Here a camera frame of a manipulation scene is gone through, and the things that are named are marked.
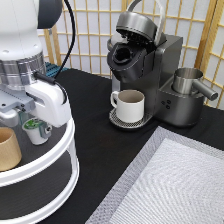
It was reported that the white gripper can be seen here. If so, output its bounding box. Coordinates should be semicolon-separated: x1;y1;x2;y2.
0;80;71;138

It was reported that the white ceramic mug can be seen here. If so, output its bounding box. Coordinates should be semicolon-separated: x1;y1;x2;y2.
110;90;145;123

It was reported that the grey coffee machine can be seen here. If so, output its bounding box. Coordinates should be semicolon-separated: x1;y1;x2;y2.
107;0;204;130

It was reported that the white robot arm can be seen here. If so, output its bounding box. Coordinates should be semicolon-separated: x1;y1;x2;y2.
0;0;71;139

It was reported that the black cable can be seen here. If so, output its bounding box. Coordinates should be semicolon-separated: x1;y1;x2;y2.
33;0;77;101

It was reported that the blue ribbed metal block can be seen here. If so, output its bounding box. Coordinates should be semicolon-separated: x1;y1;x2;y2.
45;62;66;77

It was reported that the grey woven placemat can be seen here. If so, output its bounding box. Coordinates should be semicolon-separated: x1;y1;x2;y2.
85;127;224;224

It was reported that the steel milk frother jug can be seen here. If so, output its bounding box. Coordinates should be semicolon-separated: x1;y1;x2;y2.
172;68;218;101

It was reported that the tan wooden cup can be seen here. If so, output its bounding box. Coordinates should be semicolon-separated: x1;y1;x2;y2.
0;127;22;172

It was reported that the wooden shoji screen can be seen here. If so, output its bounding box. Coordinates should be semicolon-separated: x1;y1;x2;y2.
38;0;224;110

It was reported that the white two-tier round shelf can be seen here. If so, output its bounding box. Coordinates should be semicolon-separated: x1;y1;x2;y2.
0;120;79;224

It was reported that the white coffee pod green lid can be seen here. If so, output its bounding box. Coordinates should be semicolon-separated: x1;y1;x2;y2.
22;118;49;145

